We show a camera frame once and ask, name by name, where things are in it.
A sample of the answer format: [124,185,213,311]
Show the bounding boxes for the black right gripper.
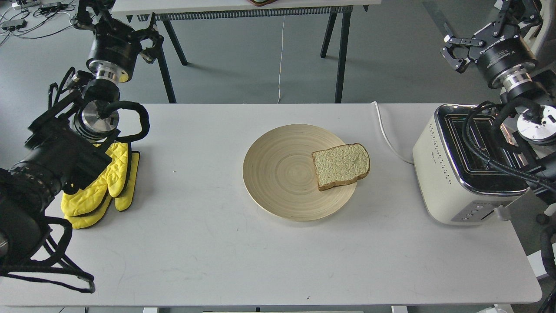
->
[441,23,537,90]

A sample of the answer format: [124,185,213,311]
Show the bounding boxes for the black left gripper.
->
[86,19,164,83]

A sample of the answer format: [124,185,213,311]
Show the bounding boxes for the slice of white bread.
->
[311,143,370,191]

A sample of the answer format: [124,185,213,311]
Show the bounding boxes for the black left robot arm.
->
[1,16,164,293]

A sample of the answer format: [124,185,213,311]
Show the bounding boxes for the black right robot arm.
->
[442,18,555,199]

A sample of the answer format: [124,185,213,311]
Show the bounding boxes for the cream white toaster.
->
[413,104,530,226]

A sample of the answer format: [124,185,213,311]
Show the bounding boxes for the white office chair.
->
[526,0,556,74]

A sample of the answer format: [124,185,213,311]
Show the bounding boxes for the brown object on background table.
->
[248,0,276,7]

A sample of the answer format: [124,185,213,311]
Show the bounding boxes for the white background table black legs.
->
[111,0,375,103]

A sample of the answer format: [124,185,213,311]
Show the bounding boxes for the yellow quilted oven mitt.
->
[61,142,141,230]

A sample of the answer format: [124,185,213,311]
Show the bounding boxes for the round wooden plate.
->
[242,123,356,222]

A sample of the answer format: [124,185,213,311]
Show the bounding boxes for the white toaster power cable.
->
[371,101,414,165]

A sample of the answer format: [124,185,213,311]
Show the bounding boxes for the cables and adapters on floor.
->
[0,0,81,46]

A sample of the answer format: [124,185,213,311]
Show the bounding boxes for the thin white hanging cord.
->
[277,15,285,104]

